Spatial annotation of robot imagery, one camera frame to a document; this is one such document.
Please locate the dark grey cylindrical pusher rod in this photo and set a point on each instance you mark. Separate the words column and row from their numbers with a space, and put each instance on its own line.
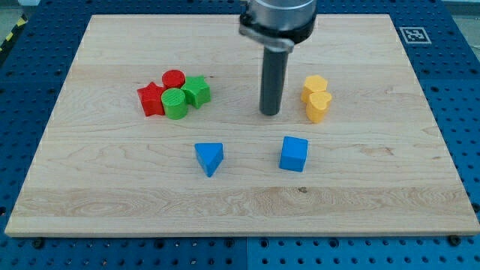
column 274, row 65

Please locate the blue triangle block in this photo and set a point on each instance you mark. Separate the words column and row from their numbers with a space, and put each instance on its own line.
column 209, row 155

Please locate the blue cube block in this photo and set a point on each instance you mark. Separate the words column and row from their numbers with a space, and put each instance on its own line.
column 294, row 154

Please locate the yellow pentagon block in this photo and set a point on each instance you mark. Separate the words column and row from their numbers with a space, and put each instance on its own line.
column 313, row 83

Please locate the yellow heart block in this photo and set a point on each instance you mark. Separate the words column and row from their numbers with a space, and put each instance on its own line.
column 318, row 104

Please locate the green star block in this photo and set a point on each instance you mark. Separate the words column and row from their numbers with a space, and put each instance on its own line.
column 196, row 90

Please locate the red cylinder block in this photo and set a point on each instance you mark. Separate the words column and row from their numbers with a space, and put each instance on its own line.
column 173, row 79

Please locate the green cylinder block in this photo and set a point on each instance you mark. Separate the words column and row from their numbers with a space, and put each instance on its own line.
column 174, row 103

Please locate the red star block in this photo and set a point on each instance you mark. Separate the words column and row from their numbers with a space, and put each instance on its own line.
column 150, row 99

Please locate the wooden board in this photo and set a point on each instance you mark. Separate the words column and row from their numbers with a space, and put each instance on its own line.
column 376, row 165

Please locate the white fiducial marker tag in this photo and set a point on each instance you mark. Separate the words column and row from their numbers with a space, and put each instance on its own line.
column 415, row 35

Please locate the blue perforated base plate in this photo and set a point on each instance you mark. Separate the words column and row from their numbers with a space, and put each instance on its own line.
column 41, row 52

